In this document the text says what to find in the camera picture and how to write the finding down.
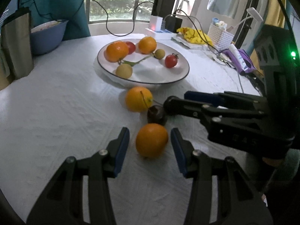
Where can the blue plastic basin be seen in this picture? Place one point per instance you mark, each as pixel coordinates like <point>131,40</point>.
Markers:
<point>45,37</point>

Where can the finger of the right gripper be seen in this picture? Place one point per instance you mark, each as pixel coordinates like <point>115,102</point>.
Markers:
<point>174,106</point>
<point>228,99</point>

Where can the yellow curtain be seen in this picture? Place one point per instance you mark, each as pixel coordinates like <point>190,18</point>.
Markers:
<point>274,17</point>

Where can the yellow cloth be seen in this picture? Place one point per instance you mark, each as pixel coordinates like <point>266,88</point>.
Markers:
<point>195,36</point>

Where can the dark cherry fruit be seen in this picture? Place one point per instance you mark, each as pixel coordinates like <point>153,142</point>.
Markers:
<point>156,114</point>

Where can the green-yellow longan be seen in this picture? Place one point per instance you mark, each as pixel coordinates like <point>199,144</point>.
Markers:
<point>124,71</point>
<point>159,54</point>

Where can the purple pouch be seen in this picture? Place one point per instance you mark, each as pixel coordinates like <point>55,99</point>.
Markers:
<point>240,60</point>

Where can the orange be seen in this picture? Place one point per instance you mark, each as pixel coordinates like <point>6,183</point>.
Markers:
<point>138,99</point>
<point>151,140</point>
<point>147,45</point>

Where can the green-yellow longan back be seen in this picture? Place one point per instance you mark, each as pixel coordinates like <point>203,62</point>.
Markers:
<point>159,54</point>

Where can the white desk lamp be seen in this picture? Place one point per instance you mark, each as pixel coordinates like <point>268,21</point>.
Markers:
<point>252,13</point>

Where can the steel thermos cup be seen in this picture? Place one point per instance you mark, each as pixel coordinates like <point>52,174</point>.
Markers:
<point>15,42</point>

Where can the red tomato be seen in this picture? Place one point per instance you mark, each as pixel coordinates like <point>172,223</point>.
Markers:
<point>171,60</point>
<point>131,47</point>

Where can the large orange mandarin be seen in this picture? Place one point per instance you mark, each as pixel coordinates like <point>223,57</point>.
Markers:
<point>116,51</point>

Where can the green-yellow longan front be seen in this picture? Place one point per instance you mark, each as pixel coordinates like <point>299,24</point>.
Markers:
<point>124,71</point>

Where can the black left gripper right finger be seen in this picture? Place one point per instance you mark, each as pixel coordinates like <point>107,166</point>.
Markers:
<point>238,201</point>

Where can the teal curtain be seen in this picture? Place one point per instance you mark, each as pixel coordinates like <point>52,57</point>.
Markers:
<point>72,10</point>

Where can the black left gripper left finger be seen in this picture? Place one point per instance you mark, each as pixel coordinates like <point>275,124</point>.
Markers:
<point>61,200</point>

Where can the tablet screen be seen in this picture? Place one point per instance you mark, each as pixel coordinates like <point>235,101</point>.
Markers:
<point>12,7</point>

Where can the white power strip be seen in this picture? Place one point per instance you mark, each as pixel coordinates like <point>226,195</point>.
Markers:
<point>156,31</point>

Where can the white woven basket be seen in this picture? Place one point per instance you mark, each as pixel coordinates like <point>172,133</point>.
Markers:
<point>219,35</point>

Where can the black power adapter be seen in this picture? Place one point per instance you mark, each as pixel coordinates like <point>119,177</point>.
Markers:
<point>173,23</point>

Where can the white plate dark rim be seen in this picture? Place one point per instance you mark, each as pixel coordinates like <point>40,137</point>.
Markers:
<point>150,72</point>

